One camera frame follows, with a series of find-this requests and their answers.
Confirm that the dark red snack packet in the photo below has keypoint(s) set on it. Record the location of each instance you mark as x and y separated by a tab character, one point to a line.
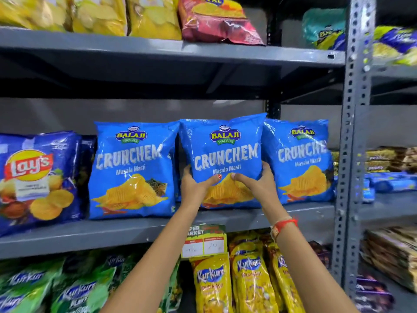
321	252

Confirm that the red wrist band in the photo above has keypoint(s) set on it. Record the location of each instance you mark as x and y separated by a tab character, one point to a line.
282	225

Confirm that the stack of blue biscuit packets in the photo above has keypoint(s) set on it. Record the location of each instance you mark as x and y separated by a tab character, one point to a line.
391	184

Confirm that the grey metal shelf rack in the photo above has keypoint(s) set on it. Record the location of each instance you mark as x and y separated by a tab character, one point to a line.
387	205
130	45

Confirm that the pile of purple packets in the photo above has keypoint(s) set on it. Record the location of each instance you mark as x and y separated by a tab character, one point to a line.
371	295

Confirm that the teal snack packet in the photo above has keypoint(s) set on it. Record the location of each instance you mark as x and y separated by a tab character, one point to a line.
322	29

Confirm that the person's left hand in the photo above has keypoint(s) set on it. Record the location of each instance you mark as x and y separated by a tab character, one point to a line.
192	192

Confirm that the pile of brown striped packets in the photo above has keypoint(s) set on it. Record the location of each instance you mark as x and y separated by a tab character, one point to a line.
391	254

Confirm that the yellow chips packet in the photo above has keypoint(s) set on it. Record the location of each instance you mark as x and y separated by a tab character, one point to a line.
32	11
99	14
153	17

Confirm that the blue and yellow snack packet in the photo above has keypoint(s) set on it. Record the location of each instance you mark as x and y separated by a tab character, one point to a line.
394	43

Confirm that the row of green snack packets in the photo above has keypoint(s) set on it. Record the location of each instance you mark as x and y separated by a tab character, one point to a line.
75	286

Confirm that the person's left thumb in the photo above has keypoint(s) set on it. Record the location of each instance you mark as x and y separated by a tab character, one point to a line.
211	180

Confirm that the person's right thumb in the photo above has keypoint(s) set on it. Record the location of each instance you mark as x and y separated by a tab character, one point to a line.
244	179

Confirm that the dark blue chips packet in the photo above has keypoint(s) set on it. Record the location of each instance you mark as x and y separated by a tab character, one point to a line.
35	179
87	159

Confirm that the stack of brown biscuit packets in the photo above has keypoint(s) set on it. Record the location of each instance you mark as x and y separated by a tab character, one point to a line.
387	158

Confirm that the person's left forearm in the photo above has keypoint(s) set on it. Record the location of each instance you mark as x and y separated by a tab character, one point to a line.
156	257

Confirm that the person's right hand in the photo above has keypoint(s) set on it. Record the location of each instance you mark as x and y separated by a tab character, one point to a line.
265	192

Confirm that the paper price label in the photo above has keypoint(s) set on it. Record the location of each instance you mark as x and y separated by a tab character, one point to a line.
203	241

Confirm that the person's right forearm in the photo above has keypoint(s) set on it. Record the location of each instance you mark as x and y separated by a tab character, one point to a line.
309	267

